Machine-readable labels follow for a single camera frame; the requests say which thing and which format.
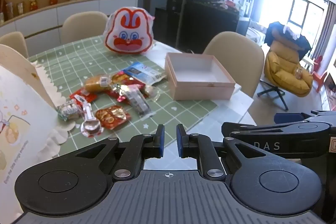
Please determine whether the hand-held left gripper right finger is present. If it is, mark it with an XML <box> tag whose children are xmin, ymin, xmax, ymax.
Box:
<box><xmin>176</xmin><ymin>124</ymin><xmax>265</xmax><ymax>180</ymax></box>

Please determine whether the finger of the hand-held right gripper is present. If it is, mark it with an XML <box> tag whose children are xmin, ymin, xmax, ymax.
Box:
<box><xmin>274</xmin><ymin>110</ymin><xmax>336</xmax><ymax>123</ymax></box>
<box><xmin>222</xmin><ymin>122</ymin><xmax>332</xmax><ymax>160</ymax></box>

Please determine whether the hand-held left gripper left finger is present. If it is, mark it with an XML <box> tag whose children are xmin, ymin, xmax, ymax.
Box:
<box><xmin>75</xmin><ymin>124</ymin><xmax>165</xmax><ymax>180</ymax></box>

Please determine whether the red gold snack packet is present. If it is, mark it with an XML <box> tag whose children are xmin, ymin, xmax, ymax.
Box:
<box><xmin>112</xmin><ymin>71</ymin><xmax>137</xmax><ymax>85</ymax></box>
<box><xmin>95</xmin><ymin>105</ymin><xmax>131</xmax><ymax>130</ymax></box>

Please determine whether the pink cardboard box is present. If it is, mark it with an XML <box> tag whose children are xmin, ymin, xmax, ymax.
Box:
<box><xmin>165</xmin><ymin>53</ymin><xmax>236</xmax><ymax>101</ymax></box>

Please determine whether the red spicy strip packet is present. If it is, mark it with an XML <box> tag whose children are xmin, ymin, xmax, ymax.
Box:
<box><xmin>106</xmin><ymin>84</ymin><xmax>146</xmax><ymax>103</ymax></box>

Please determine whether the spoon shaped chocolate packet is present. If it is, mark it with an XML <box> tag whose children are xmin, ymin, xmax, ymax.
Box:
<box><xmin>80</xmin><ymin>103</ymin><xmax>105</xmax><ymax>138</ymax></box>

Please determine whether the blue snack packet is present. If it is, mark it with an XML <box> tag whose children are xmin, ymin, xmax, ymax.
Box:
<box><xmin>123</xmin><ymin>62</ymin><xmax>167</xmax><ymax>85</ymax></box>

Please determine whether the clear sponge cake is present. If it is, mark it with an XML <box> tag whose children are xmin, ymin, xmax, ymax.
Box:
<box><xmin>83</xmin><ymin>74</ymin><xmax>112</xmax><ymax>94</ymax></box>

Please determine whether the clear wrapped candy bar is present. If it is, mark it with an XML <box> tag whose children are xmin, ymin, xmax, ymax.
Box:
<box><xmin>122</xmin><ymin>88</ymin><xmax>151</xmax><ymax>117</ymax></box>

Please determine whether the yellow armchair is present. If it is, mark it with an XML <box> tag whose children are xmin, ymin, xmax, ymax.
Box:
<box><xmin>257</xmin><ymin>40</ymin><xmax>314</xmax><ymax>111</ymax></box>

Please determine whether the red stool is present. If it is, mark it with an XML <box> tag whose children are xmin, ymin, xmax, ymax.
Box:
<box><xmin>312</xmin><ymin>55</ymin><xmax>328</xmax><ymax>93</ymax></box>

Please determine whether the clear plastic snack packet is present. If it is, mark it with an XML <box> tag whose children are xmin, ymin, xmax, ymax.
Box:
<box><xmin>142</xmin><ymin>84</ymin><xmax>161</xmax><ymax>102</ymax></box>

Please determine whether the dark jacket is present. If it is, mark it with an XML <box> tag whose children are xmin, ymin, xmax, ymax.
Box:
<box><xmin>264</xmin><ymin>21</ymin><xmax>313</xmax><ymax>58</ymax></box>

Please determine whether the beige dining chair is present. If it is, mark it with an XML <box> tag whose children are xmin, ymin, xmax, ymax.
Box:
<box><xmin>62</xmin><ymin>11</ymin><xmax>109</xmax><ymax>45</ymax></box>
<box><xmin>0</xmin><ymin>31</ymin><xmax>29</xmax><ymax>59</ymax></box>
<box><xmin>203</xmin><ymin>31</ymin><xmax>265</xmax><ymax>98</ymax></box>

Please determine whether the red packet black white label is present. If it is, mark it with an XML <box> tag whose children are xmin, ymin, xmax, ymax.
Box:
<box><xmin>70</xmin><ymin>91</ymin><xmax>92</xmax><ymax>109</ymax></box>

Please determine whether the green silver snack packet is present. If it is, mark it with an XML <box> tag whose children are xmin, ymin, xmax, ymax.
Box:
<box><xmin>56</xmin><ymin>103</ymin><xmax>80</xmax><ymax>121</ymax></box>

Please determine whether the window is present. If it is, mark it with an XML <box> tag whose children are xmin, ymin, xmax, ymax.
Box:
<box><xmin>287</xmin><ymin>0</ymin><xmax>328</xmax><ymax>30</ymax></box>

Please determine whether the rabbit face snack bag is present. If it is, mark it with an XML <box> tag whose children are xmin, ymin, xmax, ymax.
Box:
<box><xmin>104</xmin><ymin>6</ymin><xmax>155</xmax><ymax>54</ymax></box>

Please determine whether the black fish tank cabinet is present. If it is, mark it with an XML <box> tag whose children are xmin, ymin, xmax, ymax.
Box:
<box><xmin>178</xmin><ymin>0</ymin><xmax>248</xmax><ymax>54</ymax></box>

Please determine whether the black speaker tower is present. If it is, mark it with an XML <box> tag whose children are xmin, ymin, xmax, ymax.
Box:
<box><xmin>165</xmin><ymin>0</ymin><xmax>184</xmax><ymax>46</ymax></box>

